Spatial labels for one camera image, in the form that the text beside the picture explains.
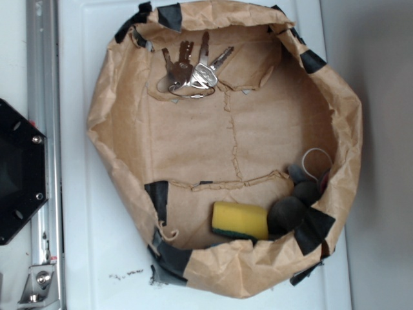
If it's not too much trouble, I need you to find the silver key bunch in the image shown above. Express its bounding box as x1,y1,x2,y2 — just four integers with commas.
157,32,234,99

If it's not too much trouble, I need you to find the brown paper bag bin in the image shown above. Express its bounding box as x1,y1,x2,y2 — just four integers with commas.
87,1,363,298

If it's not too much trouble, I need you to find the yellow green sponge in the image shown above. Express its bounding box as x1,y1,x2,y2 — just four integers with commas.
212,201,268,242

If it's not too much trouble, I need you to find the dark grey round ball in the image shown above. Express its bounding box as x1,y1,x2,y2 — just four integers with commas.
267,196,307,234

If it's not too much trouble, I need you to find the white rubber band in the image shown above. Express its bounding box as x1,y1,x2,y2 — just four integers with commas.
301,147,333,181

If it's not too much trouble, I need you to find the small dark grey ball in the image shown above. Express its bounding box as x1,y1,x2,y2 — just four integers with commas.
292,181,321,207

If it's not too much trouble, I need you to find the aluminium rail frame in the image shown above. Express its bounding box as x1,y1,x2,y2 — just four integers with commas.
26,1,66,309

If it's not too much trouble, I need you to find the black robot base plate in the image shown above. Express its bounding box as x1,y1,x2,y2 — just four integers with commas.
1,99,48,245

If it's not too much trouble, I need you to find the metal corner bracket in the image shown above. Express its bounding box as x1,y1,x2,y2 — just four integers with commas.
17,264,59,309

